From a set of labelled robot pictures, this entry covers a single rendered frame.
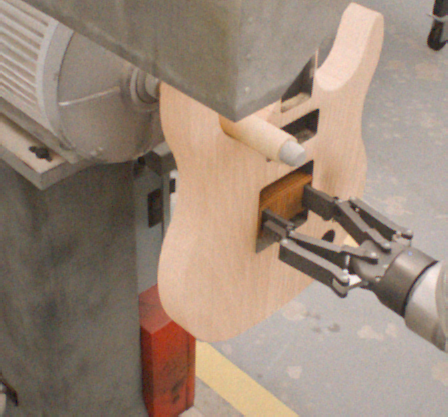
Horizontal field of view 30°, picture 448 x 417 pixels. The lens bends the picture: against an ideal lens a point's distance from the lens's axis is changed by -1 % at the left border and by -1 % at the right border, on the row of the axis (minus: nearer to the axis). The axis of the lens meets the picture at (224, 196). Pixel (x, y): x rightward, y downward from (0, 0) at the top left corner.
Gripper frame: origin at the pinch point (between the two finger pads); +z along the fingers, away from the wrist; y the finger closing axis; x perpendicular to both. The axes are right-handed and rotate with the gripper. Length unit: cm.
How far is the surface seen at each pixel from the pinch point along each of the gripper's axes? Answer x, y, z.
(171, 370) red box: -61, 9, 30
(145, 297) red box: -47, 9, 38
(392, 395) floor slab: -107, 74, 14
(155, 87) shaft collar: 15.4, -10.8, 12.4
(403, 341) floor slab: -106, 92, 24
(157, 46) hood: 31.0, -24.9, -3.8
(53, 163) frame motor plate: 1.9, -17.6, 24.1
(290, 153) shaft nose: 15.6, -9.7, -6.9
